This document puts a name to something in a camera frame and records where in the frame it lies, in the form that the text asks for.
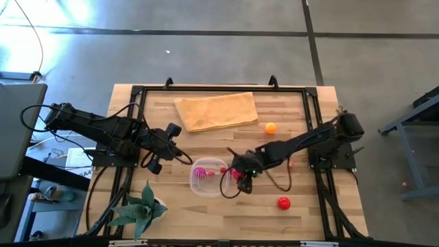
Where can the grey metal stand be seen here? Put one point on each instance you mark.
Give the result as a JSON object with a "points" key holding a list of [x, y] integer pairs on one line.
{"points": [[416, 192]]}

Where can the white paper sheet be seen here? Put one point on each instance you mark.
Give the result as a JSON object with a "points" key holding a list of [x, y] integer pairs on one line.
{"points": [[77, 159]]}

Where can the grey side table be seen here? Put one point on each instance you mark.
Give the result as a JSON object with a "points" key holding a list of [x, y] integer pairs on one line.
{"points": [[20, 130]]}

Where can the red toy dragon fruit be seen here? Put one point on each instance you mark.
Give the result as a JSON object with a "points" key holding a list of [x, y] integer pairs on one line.
{"points": [[236, 174]]}

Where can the yellow folded cloth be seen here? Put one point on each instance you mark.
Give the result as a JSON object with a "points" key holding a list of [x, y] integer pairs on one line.
{"points": [[219, 111]]}

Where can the orange toy fruit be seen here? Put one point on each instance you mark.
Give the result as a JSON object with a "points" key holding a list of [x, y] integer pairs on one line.
{"points": [[270, 128]]}

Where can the black metal table frame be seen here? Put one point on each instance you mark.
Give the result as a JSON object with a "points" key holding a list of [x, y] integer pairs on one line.
{"points": [[223, 88]]}

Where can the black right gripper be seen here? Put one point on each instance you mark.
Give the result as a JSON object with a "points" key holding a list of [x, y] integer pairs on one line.
{"points": [[248, 163]]}

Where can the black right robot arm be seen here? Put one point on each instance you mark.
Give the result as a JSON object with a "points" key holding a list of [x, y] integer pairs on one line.
{"points": [[302, 140]]}

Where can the pink spiky ball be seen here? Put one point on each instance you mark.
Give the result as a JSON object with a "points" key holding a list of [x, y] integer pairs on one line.
{"points": [[199, 172]]}

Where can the clear plastic tupperware container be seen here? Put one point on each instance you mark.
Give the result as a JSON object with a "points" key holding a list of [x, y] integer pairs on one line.
{"points": [[205, 188]]}

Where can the grey power strip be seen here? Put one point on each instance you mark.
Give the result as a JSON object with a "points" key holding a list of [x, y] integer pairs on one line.
{"points": [[17, 76]]}

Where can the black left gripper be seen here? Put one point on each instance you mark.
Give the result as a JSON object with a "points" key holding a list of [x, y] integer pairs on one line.
{"points": [[161, 145]]}

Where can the artificial green potted plant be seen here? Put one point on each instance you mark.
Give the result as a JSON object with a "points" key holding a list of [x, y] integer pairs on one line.
{"points": [[140, 211]]}

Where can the pink toy peach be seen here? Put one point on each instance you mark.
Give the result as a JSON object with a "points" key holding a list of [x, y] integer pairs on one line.
{"points": [[211, 173]]}

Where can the red toy tomato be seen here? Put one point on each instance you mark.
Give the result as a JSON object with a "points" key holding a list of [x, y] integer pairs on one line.
{"points": [[283, 203]]}

